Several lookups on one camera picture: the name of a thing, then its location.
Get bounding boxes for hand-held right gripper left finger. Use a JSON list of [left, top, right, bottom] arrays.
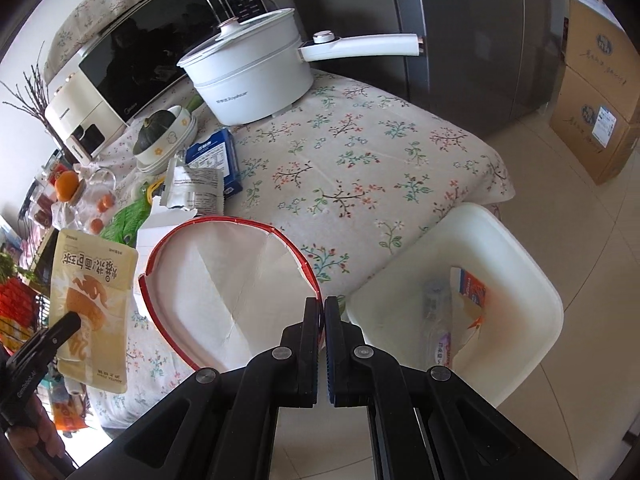
[[65, 298, 327, 480]]

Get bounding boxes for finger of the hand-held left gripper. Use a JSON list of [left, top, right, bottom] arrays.
[[7, 311, 83, 376]]

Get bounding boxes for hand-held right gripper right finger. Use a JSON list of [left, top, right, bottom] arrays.
[[324, 296, 591, 480]]

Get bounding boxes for yellow snack bag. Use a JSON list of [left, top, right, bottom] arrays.
[[48, 229, 139, 390]]

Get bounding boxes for green snack packet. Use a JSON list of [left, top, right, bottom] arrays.
[[100, 200, 153, 246]]

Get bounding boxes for white plastic bin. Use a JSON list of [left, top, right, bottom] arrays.
[[345, 203, 565, 408]]

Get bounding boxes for blue biscuit box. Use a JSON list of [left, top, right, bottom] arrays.
[[185, 128, 244, 198]]

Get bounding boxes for person's left hand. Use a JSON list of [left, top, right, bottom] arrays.
[[10, 397, 66, 461]]

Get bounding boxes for red snack packets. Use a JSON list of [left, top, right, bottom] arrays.
[[0, 280, 38, 341]]

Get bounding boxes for clear plastic bottle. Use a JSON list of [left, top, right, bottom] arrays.
[[422, 280, 458, 361]]

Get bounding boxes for pink label tissue pack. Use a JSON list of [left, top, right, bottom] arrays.
[[430, 332, 463, 368]]

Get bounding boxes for clear plastic bag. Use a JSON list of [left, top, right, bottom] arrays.
[[50, 160, 131, 241]]

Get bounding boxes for orange and white carton piece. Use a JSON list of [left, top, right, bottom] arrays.
[[449, 266, 488, 331]]

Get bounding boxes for white paper carton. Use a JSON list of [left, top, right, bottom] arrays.
[[136, 205, 196, 256]]

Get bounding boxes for large orange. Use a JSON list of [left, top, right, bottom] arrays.
[[55, 171, 82, 202]]

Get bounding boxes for floral tablecloth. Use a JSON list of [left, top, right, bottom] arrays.
[[50, 70, 516, 431]]

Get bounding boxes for silver foil packet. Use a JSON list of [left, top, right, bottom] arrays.
[[161, 157, 226, 221]]

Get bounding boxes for white flower-print bowl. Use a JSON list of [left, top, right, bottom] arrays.
[[134, 105, 198, 173]]

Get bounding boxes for dark green pumpkin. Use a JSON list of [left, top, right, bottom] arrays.
[[132, 109, 178, 155]]

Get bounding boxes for cream countertop appliance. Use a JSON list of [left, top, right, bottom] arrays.
[[44, 62, 126, 158]]

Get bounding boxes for dried branches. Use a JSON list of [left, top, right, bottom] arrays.
[[0, 62, 56, 136]]

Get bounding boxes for white electric pot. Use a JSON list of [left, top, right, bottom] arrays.
[[177, 8, 428, 126]]

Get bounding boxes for black microwave oven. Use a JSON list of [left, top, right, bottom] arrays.
[[77, 0, 273, 123]]

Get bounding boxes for grey refrigerator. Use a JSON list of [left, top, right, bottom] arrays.
[[295, 0, 581, 138]]

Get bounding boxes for cardboard box with white label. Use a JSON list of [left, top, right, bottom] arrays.
[[550, 62, 640, 186]]

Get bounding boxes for wire rack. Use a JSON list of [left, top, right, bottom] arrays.
[[0, 180, 61, 361]]

